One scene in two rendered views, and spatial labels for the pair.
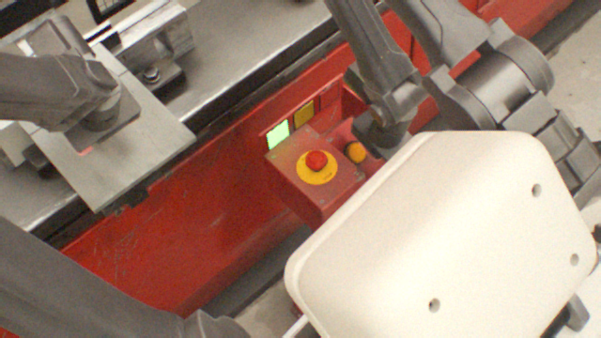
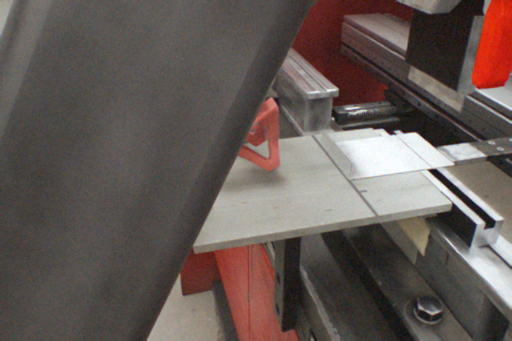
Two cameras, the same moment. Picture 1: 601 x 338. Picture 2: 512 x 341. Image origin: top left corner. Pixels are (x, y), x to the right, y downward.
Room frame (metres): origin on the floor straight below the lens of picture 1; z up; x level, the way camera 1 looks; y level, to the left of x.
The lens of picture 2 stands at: (0.80, -0.14, 1.28)
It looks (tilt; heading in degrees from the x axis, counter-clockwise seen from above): 31 degrees down; 112
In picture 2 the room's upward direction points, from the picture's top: straight up
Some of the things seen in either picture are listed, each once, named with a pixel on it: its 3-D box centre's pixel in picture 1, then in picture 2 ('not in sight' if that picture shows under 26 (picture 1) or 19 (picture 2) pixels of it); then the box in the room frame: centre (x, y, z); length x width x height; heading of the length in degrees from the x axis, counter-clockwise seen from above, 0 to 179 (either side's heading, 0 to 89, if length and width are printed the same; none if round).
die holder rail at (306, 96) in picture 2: not in sight; (279, 70); (0.47, 0.83, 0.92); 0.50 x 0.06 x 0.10; 126
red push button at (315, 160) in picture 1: (316, 163); not in sight; (0.69, -0.02, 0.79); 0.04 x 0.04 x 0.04
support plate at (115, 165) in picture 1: (97, 121); (300, 178); (0.68, 0.30, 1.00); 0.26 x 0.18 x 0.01; 36
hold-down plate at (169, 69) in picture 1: (106, 115); (378, 260); (0.77, 0.32, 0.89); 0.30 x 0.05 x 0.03; 126
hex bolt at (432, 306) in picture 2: (150, 73); (428, 308); (0.83, 0.24, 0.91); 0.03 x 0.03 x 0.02
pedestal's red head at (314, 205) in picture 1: (332, 158); not in sight; (0.72, -0.06, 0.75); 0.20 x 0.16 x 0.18; 126
